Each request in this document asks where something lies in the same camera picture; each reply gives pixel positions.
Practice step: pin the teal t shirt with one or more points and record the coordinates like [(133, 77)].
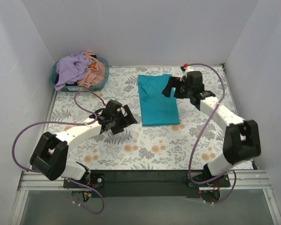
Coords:
[(156, 109)]

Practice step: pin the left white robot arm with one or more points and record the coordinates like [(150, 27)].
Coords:
[(50, 154)]

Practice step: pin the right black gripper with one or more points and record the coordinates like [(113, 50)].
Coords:
[(177, 86)]

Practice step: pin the teal plastic laundry basket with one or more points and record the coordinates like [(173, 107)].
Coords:
[(69, 88)]

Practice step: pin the floral table mat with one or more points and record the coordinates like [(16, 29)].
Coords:
[(192, 143)]

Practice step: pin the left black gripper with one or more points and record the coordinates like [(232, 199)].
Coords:
[(122, 120)]

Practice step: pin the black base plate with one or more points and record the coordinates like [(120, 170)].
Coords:
[(140, 183)]

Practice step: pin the lilac t shirt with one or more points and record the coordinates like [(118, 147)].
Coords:
[(71, 69)]

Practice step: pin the pink t shirt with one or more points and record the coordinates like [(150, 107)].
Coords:
[(95, 71)]

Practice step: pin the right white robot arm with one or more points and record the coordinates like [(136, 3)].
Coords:
[(241, 137)]

